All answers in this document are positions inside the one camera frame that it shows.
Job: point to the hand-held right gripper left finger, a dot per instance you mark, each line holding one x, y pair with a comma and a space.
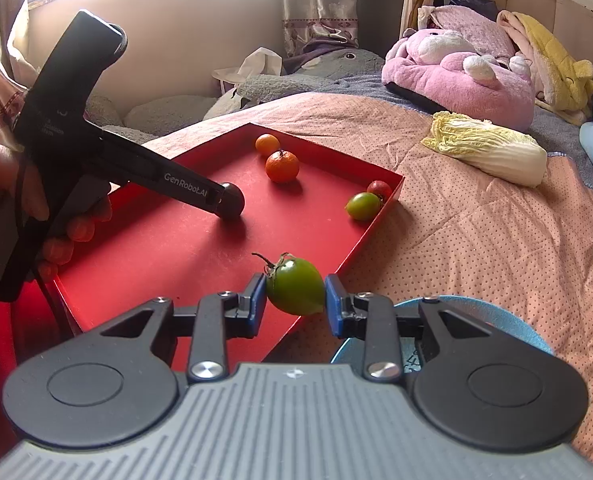
256, 305

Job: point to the yellow plush toy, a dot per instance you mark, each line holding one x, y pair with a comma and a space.
561, 60

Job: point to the dark brown tomato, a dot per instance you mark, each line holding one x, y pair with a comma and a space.
235, 202

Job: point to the white cloth bag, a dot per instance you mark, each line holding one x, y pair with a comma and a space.
261, 62

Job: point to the grey plush toy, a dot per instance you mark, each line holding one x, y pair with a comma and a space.
276, 85

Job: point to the tangerine with dark stem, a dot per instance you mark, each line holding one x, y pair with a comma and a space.
282, 166

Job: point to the small smooth orange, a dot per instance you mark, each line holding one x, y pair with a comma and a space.
267, 144

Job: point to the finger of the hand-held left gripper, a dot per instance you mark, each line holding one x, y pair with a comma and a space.
217, 194

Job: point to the napa cabbage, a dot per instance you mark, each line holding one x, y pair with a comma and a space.
501, 160

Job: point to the small red apple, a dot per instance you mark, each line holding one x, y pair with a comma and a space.
379, 189

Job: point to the beige padded headboard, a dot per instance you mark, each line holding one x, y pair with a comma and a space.
576, 30

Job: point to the pink dotted quilt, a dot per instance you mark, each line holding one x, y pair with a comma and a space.
451, 240

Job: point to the pink rabbit plush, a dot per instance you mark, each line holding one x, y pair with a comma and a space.
441, 80

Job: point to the person's left hand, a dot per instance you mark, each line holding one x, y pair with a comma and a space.
1, 180

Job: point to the green tomato with stem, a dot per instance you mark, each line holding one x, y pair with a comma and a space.
296, 285

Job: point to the blue bear print bowl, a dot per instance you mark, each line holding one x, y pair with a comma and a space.
506, 322

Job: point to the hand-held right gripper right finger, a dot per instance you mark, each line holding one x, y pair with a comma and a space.
332, 305

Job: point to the red cardboard box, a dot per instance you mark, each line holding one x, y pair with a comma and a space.
176, 245

